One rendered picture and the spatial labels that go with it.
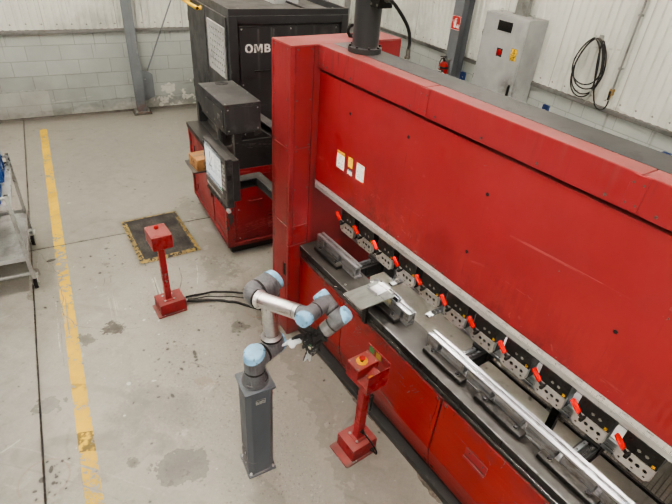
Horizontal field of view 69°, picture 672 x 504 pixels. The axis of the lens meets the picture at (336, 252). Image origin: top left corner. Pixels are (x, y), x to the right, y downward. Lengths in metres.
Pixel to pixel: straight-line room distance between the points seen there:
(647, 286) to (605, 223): 0.26
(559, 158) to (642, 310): 0.63
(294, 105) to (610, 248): 2.02
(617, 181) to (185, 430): 2.95
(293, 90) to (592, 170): 1.87
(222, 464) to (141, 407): 0.76
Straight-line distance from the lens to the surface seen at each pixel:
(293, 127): 3.28
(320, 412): 3.71
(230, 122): 3.25
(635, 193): 1.95
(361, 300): 3.05
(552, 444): 2.68
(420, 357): 2.94
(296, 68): 3.18
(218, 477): 3.46
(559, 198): 2.12
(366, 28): 3.01
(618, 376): 2.26
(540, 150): 2.11
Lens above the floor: 2.93
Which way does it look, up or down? 34 degrees down
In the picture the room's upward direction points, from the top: 5 degrees clockwise
